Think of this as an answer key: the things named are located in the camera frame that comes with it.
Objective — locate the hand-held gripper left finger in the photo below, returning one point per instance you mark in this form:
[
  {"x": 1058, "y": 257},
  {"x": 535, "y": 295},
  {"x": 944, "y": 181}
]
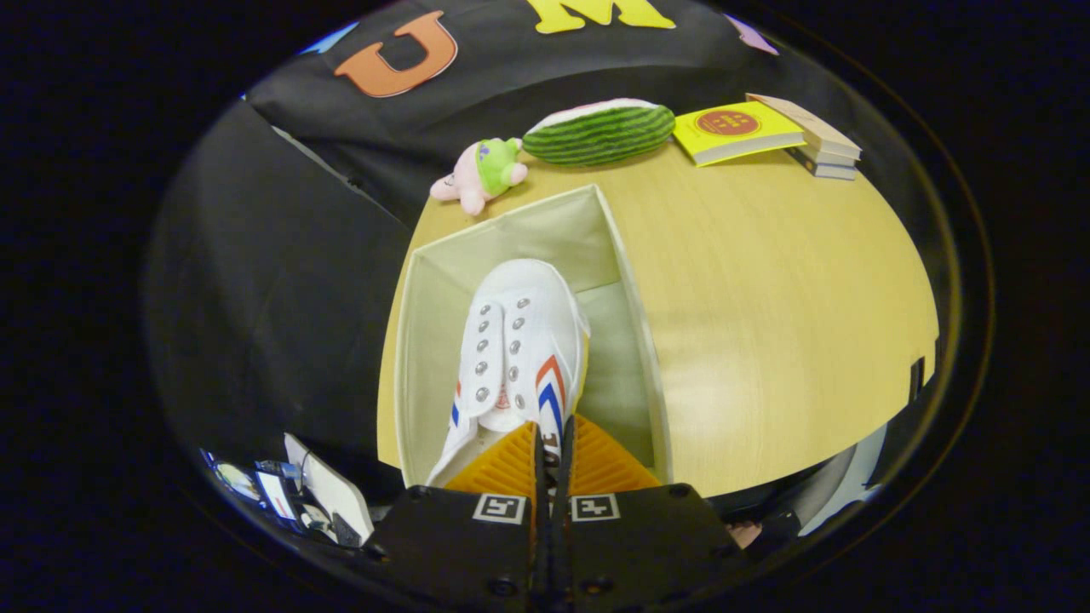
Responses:
[{"x": 451, "y": 545}]

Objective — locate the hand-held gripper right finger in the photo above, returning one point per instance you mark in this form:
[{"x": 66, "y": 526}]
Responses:
[{"x": 639, "y": 545}]

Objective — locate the cream fabric storage box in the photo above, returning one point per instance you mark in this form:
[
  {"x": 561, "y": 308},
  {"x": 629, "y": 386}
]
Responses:
[{"x": 613, "y": 340}]

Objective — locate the white striped canvas shoe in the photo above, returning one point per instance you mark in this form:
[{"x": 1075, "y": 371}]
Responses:
[{"x": 519, "y": 340}]

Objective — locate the open laptop computer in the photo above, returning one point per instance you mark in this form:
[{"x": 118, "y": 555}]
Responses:
[{"x": 247, "y": 485}]

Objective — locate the white side table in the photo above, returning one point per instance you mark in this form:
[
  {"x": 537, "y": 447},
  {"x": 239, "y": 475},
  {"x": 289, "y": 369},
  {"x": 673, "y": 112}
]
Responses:
[{"x": 332, "y": 489}]

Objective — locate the white and black small device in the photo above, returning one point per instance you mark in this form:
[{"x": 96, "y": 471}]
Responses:
[{"x": 317, "y": 517}]

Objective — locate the clear plastic water bottle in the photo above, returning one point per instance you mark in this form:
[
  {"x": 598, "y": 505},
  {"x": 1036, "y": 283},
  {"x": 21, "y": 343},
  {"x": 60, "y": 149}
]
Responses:
[{"x": 279, "y": 469}]

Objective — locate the black backdrop cloth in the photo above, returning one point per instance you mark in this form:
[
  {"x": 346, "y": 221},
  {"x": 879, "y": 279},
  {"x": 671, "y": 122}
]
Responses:
[{"x": 272, "y": 289}]

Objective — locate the pink and green plush toy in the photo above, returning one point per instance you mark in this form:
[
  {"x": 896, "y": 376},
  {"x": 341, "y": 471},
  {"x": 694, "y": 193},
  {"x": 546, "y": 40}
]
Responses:
[{"x": 481, "y": 174}]

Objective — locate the watermelon slice plush toy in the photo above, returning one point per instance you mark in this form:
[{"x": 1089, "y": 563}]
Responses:
[{"x": 600, "y": 134}]

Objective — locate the yellow book with red circle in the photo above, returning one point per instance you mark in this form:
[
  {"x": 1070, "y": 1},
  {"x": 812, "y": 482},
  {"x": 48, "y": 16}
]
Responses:
[{"x": 732, "y": 132}]

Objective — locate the stack of tan books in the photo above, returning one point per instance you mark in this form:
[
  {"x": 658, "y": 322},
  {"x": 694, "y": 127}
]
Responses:
[{"x": 830, "y": 145}]

